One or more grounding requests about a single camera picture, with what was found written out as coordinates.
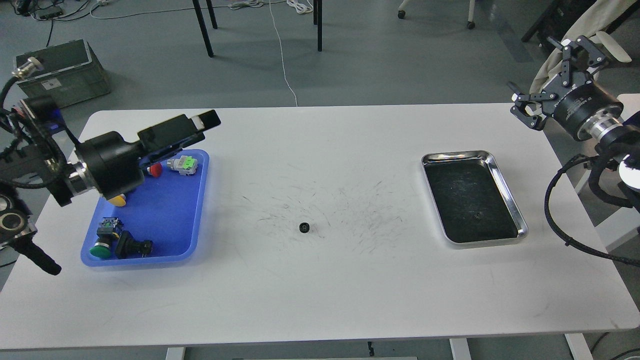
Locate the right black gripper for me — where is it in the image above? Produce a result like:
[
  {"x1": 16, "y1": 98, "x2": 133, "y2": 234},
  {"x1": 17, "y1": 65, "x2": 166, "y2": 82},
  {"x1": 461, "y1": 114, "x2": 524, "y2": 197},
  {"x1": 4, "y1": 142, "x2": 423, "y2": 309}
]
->
[{"x1": 507, "y1": 35, "x2": 624, "y2": 142}]

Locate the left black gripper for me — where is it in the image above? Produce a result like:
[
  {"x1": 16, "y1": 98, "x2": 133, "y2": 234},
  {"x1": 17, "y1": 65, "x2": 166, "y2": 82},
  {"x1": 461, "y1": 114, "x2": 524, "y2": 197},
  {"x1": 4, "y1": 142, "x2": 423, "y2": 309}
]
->
[{"x1": 72, "y1": 109, "x2": 222, "y2": 199}]

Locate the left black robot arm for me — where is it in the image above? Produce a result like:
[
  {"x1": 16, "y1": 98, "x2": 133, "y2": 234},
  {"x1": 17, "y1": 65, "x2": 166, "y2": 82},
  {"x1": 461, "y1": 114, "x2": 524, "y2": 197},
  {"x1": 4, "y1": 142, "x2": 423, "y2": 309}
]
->
[{"x1": 1, "y1": 95, "x2": 221, "y2": 276}]

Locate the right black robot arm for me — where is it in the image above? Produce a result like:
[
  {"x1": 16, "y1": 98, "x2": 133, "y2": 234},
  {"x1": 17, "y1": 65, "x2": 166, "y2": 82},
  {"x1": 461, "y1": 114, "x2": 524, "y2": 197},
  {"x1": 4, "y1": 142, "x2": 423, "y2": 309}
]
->
[{"x1": 508, "y1": 35, "x2": 639, "y2": 267}]

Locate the grey green connector part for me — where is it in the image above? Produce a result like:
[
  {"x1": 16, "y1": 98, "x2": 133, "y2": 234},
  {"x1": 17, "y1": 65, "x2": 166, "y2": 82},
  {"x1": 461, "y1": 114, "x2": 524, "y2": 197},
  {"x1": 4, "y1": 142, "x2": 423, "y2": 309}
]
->
[{"x1": 166, "y1": 155, "x2": 199, "y2": 176}]

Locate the blue plastic tray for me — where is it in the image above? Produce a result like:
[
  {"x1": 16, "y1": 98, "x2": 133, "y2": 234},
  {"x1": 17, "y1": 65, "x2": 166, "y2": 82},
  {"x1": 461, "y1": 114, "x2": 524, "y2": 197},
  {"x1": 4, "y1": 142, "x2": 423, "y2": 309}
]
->
[{"x1": 80, "y1": 149, "x2": 210, "y2": 267}]

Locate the white chair with cloth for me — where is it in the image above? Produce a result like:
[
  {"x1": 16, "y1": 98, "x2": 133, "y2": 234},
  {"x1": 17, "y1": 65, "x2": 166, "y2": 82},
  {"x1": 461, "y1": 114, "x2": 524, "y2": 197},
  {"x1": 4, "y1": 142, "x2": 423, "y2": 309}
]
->
[{"x1": 529, "y1": 0, "x2": 640, "y2": 131}]

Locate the grey plastic crate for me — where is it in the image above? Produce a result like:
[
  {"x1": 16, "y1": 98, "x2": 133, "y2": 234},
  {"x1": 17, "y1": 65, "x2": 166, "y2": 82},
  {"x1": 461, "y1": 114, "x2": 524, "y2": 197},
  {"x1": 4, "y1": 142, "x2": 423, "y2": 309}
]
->
[{"x1": 13, "y1": 39, "x2": 112, "y2": 108}]

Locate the black table leg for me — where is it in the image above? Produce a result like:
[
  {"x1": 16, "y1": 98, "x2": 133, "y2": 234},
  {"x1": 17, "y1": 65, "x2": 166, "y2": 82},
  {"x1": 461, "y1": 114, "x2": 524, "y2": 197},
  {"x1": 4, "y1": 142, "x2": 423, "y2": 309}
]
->
[
  {"x1": 311, "y1": 0, "x2": 323, "y2": 52},
  {"x1": 192, "y1": 0, "x2": 218, "y2": 59}
]

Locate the silver metal tray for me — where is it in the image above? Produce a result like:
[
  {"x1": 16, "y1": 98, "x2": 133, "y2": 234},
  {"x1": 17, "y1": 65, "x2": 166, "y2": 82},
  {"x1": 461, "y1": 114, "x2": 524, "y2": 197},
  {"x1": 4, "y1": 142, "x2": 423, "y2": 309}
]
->
[{"x1": 422, "y1": 150, "x2": 530, "y2": 248}]

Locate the black table leg right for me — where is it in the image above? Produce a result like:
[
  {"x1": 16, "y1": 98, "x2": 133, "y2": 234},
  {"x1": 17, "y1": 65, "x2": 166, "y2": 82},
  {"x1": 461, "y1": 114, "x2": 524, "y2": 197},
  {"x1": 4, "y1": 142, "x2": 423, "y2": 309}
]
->
[{"x1": 311, "y1": 0, "x2": 323, "y2": 52}]

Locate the red push button switch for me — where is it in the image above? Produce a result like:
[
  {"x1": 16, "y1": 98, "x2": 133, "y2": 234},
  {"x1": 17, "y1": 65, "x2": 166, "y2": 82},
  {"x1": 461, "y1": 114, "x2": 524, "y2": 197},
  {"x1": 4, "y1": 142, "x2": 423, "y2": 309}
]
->
[{"x1": 143, "y1": 162, "x2": 163, "y2": 178}]

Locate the yellow push button switch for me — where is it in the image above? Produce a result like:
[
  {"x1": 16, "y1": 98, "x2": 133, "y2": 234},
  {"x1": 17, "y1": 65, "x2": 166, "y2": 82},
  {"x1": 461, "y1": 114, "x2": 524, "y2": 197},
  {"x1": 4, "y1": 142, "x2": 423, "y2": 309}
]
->
[{"x1": 107, "y1": 193, "x2": 127, "y2": 207}]

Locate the green push button switch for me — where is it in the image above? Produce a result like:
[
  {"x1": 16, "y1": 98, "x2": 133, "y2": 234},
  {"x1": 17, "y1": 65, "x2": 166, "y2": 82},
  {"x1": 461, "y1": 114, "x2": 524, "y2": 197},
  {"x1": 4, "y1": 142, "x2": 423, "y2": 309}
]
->
[{"x1": 89, "y1": 217, "x2": 124, "y2": 260}]

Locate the black switch part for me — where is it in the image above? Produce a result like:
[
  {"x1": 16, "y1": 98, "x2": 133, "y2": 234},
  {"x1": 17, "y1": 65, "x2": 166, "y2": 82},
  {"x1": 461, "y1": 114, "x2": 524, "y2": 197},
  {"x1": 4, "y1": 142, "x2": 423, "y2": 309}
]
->
[{"x1": 114, "y1": 230, "x2": 154, "y2": 260}]

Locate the white floor cable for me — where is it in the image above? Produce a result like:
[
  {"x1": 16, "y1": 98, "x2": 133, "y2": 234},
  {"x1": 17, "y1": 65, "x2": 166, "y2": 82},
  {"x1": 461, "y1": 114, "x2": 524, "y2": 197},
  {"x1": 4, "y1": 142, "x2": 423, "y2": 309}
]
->
[{"x1": 268, "y1": 0, "x2": 299, "y2": 107}]

